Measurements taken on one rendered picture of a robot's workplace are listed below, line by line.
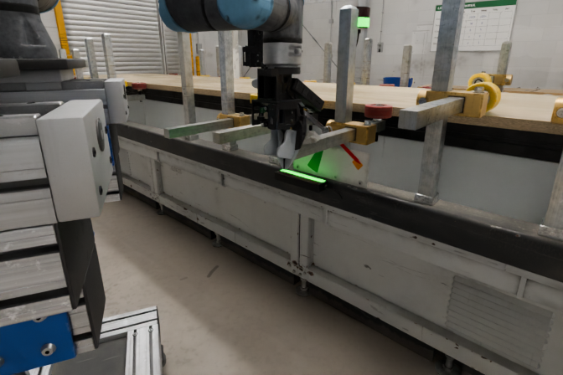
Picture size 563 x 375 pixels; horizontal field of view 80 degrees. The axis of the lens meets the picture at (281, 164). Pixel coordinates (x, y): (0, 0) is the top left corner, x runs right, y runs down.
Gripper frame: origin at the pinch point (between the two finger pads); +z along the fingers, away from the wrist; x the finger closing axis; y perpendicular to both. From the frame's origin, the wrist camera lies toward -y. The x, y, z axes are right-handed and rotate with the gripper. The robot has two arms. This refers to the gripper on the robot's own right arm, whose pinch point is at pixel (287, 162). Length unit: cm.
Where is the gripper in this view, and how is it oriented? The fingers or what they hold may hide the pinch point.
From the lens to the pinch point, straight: 72.8
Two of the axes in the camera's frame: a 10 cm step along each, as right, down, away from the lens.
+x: 7.5, 2.0, -6.3
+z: -0.1, 9.6, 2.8
